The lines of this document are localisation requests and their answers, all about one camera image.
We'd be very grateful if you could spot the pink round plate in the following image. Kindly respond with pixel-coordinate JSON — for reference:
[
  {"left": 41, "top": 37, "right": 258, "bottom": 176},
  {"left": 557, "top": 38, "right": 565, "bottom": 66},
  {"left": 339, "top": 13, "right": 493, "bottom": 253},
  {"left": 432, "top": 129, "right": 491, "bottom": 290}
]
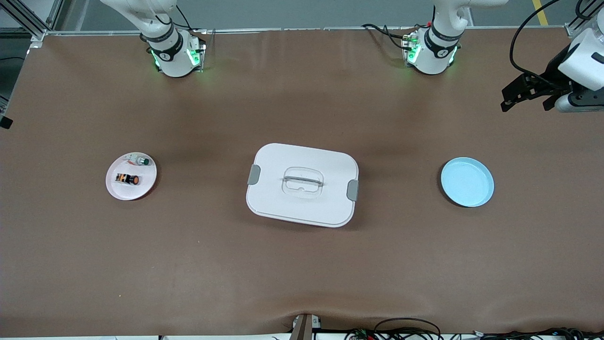
[{"left": 106, "top": 152, "right": 158, "bottom": 201}]

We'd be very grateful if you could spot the white lidded storage box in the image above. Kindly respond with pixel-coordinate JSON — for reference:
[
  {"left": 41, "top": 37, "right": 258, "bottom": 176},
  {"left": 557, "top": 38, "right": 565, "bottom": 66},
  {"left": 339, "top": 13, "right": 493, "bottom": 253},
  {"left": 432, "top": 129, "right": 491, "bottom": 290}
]
[{"left": 246, "top": 143, "right": 360, "bottom": 228}]

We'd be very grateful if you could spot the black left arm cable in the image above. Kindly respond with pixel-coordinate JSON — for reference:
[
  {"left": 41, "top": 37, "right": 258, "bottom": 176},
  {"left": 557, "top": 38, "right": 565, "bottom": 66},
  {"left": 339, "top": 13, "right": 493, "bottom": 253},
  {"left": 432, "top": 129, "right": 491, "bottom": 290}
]
[{"left": 509, "top": 0, "right": 563, "bottom": 89}]

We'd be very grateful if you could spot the brown camera mount post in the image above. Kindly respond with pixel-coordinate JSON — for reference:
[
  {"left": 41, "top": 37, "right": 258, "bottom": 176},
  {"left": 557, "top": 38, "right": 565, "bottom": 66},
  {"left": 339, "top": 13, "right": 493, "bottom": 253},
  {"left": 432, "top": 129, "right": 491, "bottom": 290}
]
[{"left": 290, "top": 313, "right": 322, "bottom": 340}]

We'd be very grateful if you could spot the aluminium table edge rail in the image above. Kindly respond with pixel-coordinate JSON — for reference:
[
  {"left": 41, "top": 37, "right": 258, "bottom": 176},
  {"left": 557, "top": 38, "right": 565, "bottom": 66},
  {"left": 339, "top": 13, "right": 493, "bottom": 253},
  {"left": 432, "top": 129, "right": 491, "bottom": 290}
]
[{"left": 47, "top": 26, "right": 567, "bottom": 36}]

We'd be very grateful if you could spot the looped black cable bundle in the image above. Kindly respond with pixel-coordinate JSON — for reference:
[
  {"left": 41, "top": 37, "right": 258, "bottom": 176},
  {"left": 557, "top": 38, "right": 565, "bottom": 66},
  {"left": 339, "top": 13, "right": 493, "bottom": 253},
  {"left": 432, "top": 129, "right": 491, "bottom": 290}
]
[{"left": 344, "top": 317, "right": 444, "bottom": 340}]

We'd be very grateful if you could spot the light blue round plate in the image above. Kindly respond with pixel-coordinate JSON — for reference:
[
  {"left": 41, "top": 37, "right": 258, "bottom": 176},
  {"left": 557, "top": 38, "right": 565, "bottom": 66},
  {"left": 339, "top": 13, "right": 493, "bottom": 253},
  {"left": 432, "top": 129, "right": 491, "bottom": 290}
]
[{"left": 441, "top": 157, "right": 495, "bottom": 208}]

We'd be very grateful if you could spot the aluminium frame post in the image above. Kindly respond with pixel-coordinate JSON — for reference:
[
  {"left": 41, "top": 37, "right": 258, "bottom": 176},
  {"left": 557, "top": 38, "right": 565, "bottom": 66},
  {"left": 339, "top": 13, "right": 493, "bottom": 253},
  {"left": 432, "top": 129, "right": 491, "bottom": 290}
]
[
  {"left": 0, "top": 0, "right": 64, "bottom": 41},
  {"left": 565, "top": 0, "right": 604, "bottom": 37}
]

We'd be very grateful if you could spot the tangled black cable bundle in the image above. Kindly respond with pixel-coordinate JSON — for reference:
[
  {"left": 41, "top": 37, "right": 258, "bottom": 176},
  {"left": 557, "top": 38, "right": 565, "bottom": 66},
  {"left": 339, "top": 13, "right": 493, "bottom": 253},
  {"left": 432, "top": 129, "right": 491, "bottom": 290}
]
[{"left": 472, "top": 327, "right": 604, "bottom": 340}]

